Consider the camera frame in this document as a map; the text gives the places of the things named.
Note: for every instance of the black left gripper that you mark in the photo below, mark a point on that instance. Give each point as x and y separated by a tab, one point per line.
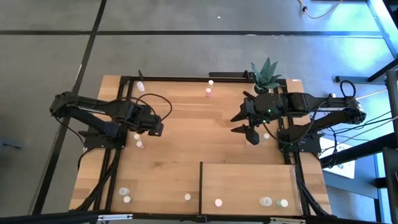
150	123

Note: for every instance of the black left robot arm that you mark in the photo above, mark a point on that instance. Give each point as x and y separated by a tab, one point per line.
93	107

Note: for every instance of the grey floor object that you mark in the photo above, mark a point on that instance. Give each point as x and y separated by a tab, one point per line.
9	143

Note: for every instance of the white plant pot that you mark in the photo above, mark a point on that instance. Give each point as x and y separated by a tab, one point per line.
253	89

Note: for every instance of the white printed sheet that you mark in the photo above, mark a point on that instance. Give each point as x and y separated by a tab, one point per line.
342	169

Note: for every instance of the black flat bar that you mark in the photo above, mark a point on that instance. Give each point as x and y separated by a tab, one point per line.
227	74

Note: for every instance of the green artificial plant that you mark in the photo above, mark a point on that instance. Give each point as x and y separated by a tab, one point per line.
265	76

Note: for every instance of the black diagonal beam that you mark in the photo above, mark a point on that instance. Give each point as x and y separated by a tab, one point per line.
357	152

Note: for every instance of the silver bracket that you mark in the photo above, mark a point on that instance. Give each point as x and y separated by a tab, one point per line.
286	221
115	217

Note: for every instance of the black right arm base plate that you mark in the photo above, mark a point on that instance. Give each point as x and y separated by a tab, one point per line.
311	144

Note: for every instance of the clear medicine bottle white cap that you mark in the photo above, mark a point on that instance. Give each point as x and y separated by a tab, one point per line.
124	191
265	201
140	86

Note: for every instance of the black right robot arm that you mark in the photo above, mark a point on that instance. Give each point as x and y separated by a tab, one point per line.
326	104

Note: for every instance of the green medicine bottle white cap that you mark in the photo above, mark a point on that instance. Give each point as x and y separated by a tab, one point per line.
283	203
266	136
127	199

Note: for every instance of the pink medicine bottle white cap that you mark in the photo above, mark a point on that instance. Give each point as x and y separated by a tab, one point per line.
140	144
208	92
218	202

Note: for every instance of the black upright post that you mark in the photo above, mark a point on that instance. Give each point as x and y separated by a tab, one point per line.
392	93
390	186

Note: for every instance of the black rig beam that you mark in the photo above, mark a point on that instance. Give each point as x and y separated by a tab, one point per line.
46	219

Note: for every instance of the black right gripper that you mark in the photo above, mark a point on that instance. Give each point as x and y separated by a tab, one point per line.
251	109

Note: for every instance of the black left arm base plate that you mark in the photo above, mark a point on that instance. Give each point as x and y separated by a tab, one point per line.
93	143

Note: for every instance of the black floor stand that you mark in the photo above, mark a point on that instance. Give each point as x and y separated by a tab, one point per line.
351	79

